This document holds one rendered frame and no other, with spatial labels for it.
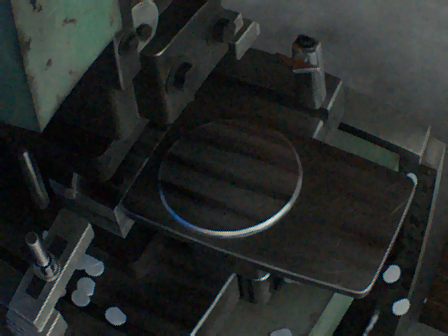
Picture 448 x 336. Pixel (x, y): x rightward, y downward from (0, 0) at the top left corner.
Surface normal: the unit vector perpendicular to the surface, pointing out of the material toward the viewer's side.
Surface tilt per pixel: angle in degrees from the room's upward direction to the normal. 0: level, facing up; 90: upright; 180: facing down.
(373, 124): 0
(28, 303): 0
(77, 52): 90
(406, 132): 0
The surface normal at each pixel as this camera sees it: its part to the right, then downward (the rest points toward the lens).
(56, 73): 0.88, 0.31
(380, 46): -0.10, -0.61
